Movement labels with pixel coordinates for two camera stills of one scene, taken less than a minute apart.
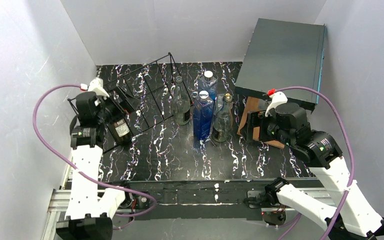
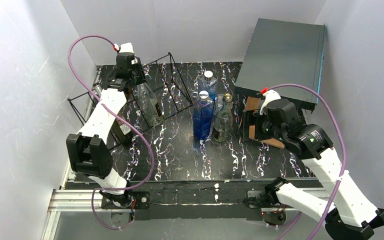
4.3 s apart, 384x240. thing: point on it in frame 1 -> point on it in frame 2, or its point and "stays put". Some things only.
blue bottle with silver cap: x=208 y=83 stays put
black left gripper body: x=113 y=108 -> x=118 y=82
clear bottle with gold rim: x=223 y=120 stays put
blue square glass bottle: x=203 y=108 stays put
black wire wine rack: x=140 y=100 stays put
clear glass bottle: x=181 y=103 -> x=147 y=102
